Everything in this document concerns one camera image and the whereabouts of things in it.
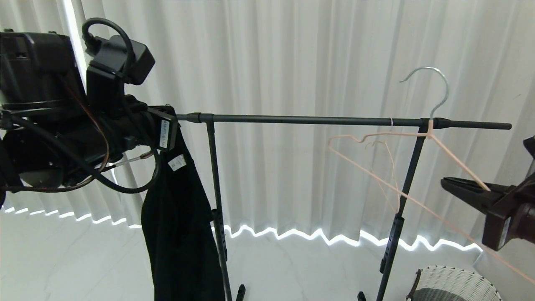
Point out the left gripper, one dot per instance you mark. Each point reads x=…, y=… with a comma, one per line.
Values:
x=83, y=154

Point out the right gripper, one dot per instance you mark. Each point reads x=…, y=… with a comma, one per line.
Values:
x=501, y=230

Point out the pink clothes hanger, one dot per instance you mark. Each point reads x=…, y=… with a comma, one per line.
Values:
x=392, y=165
x=459, y=162

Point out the black t-shirt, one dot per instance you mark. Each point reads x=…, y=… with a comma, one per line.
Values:
x=184, y=234

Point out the white laundry basket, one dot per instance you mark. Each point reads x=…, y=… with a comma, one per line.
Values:
x=451, y=280

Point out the black clothes rack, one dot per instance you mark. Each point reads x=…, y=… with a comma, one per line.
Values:
x=292, y=120

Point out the white curtain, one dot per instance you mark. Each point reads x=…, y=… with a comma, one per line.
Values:
x=292, y=62

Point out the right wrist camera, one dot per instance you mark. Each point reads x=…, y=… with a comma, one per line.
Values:
x=528, y=146

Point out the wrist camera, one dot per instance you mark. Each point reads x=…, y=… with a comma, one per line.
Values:
x=125, y=60
x=528, y=146

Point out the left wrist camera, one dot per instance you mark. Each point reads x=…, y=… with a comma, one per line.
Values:
x=125, y=60

